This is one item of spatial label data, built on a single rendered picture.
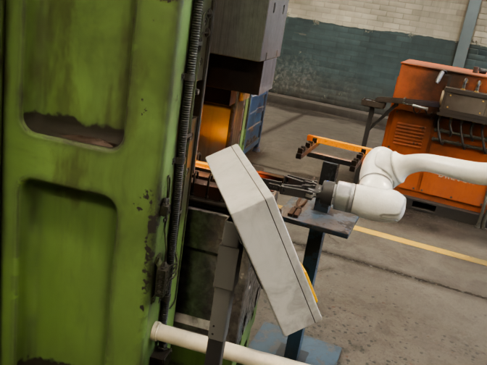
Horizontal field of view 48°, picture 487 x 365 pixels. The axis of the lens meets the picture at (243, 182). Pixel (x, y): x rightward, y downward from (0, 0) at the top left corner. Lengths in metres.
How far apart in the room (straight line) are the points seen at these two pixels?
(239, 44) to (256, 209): 0.65
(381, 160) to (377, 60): 7.39
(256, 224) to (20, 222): 0.79
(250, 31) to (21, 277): 0.91
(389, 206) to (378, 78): 7.52
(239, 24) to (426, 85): 3.65
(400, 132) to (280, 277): 4.11
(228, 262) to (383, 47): 8.08
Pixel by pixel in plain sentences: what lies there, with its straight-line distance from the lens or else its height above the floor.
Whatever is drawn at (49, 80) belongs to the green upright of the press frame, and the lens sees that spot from 1.46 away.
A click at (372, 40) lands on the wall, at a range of 9.10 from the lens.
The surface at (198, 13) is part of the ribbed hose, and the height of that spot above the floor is 1.47.
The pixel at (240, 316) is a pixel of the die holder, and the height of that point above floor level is 0.60.
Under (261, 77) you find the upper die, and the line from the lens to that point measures 1.52.
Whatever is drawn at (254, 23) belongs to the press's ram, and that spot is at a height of 1.46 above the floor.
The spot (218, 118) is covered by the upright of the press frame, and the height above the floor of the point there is 1.11.
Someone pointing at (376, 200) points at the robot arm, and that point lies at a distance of 1.63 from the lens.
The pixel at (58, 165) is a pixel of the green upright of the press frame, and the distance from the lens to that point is 1.42.
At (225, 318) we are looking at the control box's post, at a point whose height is 0.86.
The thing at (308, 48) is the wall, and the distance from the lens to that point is 9.30.
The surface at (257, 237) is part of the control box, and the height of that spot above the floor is 1.12.
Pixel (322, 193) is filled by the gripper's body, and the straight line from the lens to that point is 1.64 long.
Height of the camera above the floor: 1.49
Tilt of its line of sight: 18 degrees down
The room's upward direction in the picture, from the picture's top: 9 degrees clockwise
